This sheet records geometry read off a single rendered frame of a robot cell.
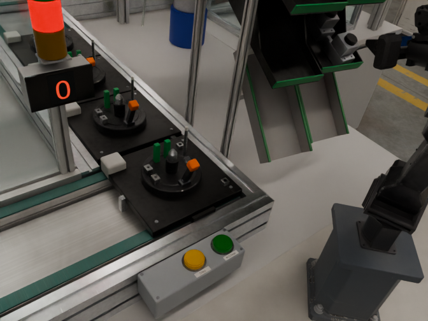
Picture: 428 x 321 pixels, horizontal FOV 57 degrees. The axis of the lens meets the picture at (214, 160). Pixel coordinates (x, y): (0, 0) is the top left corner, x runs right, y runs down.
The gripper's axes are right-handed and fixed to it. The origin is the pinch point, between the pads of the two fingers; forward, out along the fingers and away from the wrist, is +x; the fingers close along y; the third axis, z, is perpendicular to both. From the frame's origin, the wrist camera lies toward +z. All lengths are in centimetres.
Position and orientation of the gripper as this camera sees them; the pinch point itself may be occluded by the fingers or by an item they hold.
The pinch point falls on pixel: (391, 43)
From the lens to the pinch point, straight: 91.0
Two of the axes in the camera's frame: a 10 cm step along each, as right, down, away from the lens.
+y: -8.8, 2.1, -4.3
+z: 0.1, -8.9, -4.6
